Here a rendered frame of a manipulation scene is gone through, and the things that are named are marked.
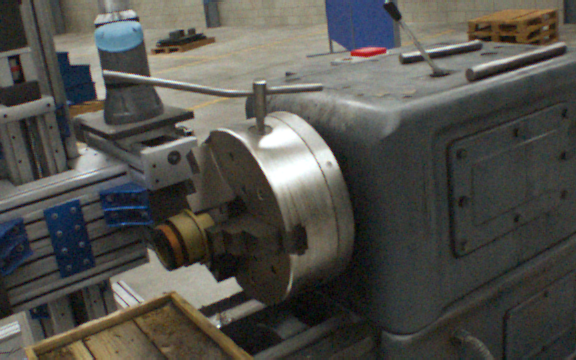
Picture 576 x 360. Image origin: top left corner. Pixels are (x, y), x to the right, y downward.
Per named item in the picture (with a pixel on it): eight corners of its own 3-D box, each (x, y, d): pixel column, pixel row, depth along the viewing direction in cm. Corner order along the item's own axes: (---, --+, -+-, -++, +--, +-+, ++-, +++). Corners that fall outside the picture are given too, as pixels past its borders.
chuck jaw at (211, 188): (242, 200, 112) (217, 139, 113) (252, 192, 107) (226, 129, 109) (185, 219, 106) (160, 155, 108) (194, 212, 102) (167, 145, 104)
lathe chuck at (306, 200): (240, 231, 131) (235, 90, 115) (333, 320, 109) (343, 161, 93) (201, 246, 127) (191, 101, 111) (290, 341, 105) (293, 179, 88)
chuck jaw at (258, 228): (261, 203, 106) (301, 221, 96) (265, 231, 107) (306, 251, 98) (202, 224, 100) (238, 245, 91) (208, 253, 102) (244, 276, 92)
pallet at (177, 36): (184, 44, 1378) (181, 26, 1365) (215, 42, 1342) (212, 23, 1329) (151, 54, 1278) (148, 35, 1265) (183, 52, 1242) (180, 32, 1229)
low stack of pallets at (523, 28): (505, 38, 926) (504, 9, 912) (561, 39, 869) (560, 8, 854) (465, 53, 843) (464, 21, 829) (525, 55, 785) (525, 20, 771)
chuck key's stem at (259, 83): (266, 141, 104) (265, 76, 98) (268, 147, 103) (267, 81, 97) (253, 142, 104) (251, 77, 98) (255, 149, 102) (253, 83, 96)
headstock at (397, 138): (442, 180, 172) (434, 36, 159) (601, 226, 134) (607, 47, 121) (257, 254, 143) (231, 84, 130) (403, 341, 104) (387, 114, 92)
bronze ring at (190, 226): (191, 196, 107) (142, 216, 102) (218, 210, 100) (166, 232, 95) (203, 244, 110) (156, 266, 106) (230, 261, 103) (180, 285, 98)
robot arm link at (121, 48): (102, 86, 148) (90, 29, 144) (103, 78, 160) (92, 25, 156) (152, 77, 150) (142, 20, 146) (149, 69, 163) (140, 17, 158)
